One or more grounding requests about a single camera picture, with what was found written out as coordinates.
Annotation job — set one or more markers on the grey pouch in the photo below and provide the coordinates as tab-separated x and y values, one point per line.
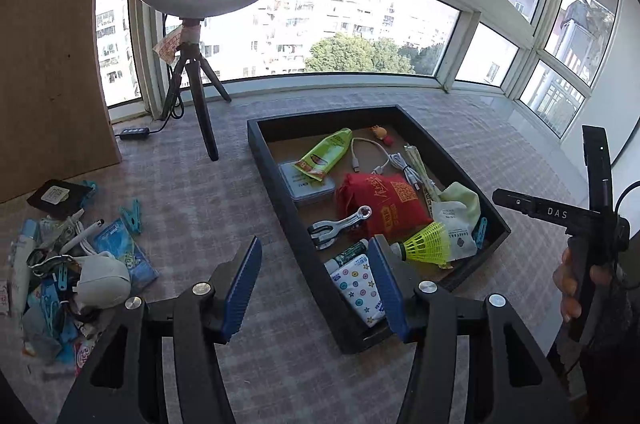
37	334

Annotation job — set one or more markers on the white mask package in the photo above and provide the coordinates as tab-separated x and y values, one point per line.
457	229

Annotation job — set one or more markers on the white face mask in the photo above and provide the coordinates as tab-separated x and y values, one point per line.
100	281

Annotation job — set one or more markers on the blue clothespin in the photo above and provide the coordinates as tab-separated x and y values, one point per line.
480	234

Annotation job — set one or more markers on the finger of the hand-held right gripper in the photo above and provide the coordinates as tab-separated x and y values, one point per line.
540	206

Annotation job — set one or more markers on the yellow shuttlecock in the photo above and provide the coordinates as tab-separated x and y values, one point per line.
430	244

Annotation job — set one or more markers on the person's right hand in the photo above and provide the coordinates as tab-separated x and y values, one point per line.
562	284

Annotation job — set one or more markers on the yellow chopsticks packet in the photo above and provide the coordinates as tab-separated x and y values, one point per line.
417	164

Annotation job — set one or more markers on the light green cloth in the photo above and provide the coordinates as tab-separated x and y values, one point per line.
467	199

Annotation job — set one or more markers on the small orange toy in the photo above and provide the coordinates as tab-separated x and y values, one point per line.
382	134

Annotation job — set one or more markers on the clear plastic case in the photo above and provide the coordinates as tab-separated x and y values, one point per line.
310	189

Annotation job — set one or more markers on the white marker with green label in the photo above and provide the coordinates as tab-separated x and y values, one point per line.
347	254

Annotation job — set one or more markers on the red cloth bag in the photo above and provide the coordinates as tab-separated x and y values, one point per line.
390	199

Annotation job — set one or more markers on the black tray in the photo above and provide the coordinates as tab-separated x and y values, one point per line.
280	149

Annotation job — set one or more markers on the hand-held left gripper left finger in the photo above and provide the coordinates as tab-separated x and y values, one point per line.
242	289

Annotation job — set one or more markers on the white printed packet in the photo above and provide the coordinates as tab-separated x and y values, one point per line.
52	229

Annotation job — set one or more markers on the patterned tissue packet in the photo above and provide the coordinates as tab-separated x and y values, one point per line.
357	291

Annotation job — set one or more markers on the blue clip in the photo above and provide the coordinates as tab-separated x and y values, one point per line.
50	306

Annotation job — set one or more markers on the black inline remote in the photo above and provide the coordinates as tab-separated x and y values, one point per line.
132	133

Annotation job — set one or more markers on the metal kitchen tool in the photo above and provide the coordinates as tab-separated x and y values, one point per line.
345	221

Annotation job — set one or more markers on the paper tag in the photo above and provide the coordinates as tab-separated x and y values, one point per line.
167	46

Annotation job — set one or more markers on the person's right forearm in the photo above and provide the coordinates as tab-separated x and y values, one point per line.
610	354

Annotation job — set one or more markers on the black box with white label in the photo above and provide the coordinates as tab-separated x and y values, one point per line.
70	204

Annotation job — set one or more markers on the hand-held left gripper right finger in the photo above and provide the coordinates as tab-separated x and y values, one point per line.
387	289

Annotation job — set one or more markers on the black tripod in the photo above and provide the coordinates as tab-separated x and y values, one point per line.
202	109

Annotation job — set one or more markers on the white tube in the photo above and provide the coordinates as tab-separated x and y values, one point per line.
22	274

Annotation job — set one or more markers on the white pen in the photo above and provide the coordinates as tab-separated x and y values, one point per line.
82	234

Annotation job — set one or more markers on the teal clothespin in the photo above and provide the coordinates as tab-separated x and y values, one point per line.
90	194
132	214
61	278

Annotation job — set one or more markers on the green sachet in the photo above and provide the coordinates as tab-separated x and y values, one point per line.
325	151

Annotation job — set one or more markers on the large brown board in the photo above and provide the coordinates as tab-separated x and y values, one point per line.
50	79

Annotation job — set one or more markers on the white window frame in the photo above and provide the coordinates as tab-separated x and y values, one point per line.
350	83

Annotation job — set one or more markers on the blue printed packet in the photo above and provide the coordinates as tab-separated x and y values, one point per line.
127	254

